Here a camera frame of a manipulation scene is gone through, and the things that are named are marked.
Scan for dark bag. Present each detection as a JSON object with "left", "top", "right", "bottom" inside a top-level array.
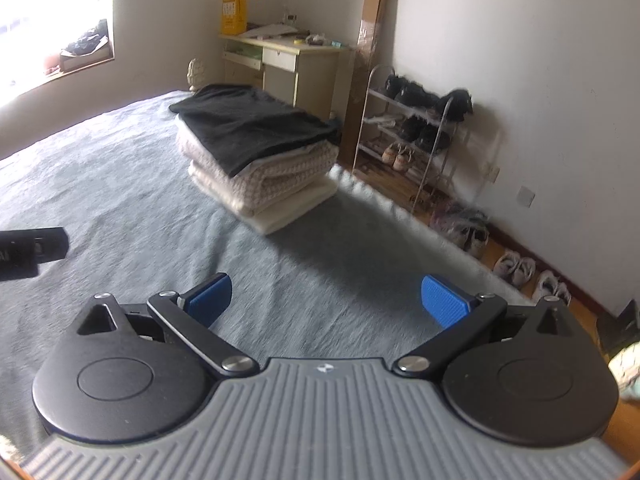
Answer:
[{"left": 596, "top": 299, "right": 640, "bottom": 356}]

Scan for dark patterned cloth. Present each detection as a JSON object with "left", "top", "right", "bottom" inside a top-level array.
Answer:
[{"left": 62, "top": 19, "right": 108, "bottom": 55}]

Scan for white papers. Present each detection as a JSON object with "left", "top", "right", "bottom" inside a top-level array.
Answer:
[{"left": 244, "top": 22, "right": 298, "bottom": 40}]

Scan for tall flat cardboard box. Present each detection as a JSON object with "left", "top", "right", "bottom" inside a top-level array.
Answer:
[{"left": 344, "top": 0, "right": 392, "bottom": 161}]

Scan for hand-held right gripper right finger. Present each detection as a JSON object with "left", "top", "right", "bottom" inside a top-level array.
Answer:
[{"left": 392, "top": 274, "right": 581, "bottom": 377}]

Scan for pale green cloth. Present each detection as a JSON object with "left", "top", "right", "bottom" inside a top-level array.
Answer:
[{"left": 609, "top": 340, "right": 640, "bottom": 403}]

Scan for pile of grey pink shoes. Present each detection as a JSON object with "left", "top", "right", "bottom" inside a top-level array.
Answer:
[{"left": 429, "top": 202, "right": 492, "bottom": 261}]

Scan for white folded cloth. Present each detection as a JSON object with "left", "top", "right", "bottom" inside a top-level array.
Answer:
[{"left": 235, "top": 175, "right": 338, "bottom": 236}]

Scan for white bedpost finial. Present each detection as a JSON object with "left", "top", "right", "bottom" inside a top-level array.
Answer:
[{"left": 186, "top": 58, "right": 207, "bottom": 93}]

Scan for row of dark shoes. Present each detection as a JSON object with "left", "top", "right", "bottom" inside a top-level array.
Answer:
[{"left": 382, "top": 74, "right": 475, "bottom": 153}]

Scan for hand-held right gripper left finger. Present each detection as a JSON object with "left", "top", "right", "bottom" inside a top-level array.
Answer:
[{"left": 75, "top": 272, "right": 261, "bottom": 376}]

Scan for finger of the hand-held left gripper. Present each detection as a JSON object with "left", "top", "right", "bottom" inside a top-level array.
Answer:
[{"left": 0, "top": 227, "right": 69, "bottom": 281}]

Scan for yellow box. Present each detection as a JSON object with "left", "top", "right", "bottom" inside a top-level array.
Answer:
[{"left": 221, "top": 0, "right": 248, "bottom": 36}]

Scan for beige knit folded sweater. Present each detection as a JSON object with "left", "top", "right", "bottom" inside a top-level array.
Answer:
[{"left": 176, "top": 115, "right": 337, "bottom": 218}]

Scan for metal shoe rack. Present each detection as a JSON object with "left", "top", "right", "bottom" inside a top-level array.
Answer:
[{"left": 352, "top": 65, "right": 473, "bottom": 216}]

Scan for black printed t-shirt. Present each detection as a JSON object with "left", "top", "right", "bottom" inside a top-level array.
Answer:
[{"left": 169, "top": 83, "right": 338, "bottom": 178}]

